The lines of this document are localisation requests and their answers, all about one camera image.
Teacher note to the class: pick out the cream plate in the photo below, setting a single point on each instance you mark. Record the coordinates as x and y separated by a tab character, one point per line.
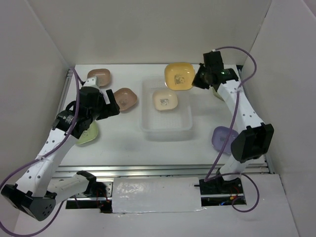
165	100

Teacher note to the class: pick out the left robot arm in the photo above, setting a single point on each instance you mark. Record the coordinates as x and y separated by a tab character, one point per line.
33	193

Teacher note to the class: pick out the purple plate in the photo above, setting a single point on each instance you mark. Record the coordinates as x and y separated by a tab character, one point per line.
219	137

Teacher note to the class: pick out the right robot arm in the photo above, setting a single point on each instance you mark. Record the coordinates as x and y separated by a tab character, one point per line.
254	136

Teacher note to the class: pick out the white tape cover panel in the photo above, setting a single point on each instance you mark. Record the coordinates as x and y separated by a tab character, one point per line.
156	195

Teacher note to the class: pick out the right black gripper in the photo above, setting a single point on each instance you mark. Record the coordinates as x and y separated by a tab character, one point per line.
198	83

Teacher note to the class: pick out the green plate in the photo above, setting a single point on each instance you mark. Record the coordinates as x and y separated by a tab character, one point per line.
89	135
216	94

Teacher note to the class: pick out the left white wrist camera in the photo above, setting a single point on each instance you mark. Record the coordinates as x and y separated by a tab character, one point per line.
92	82

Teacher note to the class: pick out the white plastic bin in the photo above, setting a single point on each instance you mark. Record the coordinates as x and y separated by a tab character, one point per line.
166	116

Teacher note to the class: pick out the yellow plate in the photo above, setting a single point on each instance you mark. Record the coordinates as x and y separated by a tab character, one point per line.
179	76

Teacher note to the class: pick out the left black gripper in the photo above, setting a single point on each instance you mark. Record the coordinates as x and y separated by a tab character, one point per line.
111	109

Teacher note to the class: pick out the brown plate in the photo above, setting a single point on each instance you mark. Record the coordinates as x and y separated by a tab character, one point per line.
125	98
103	76

